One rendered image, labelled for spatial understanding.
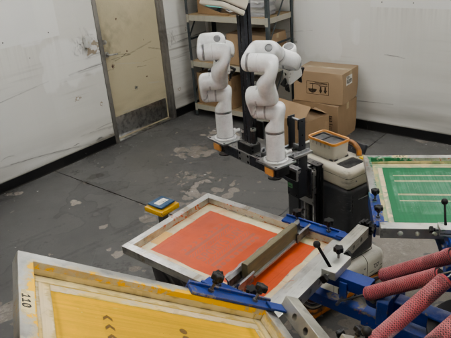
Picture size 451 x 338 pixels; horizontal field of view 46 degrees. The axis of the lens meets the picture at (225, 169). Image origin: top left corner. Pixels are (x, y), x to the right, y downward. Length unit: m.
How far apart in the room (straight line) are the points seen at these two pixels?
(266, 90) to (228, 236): 0.68
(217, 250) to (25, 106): 3.60
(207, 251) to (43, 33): 3.73
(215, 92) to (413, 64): 3.26
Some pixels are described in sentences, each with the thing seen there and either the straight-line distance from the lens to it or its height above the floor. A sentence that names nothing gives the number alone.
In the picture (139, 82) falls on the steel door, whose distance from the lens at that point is 6.50.
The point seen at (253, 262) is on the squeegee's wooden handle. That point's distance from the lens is 2.08.
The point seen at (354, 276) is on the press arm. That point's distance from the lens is 2.03.
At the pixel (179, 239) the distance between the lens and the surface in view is 2.44.
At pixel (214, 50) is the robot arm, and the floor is 1.68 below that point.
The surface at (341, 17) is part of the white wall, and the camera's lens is 6.04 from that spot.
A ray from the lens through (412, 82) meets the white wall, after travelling 5.85.
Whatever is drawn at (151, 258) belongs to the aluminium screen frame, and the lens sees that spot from 2.28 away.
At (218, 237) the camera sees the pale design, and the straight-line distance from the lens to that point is 2.42.
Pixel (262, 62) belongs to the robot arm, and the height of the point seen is 1.68.
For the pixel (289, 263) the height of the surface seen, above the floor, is 0.95.
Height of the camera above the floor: 2.25
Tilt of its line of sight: 25 degrees down
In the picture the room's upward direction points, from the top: 5 degrees counter-clockwise
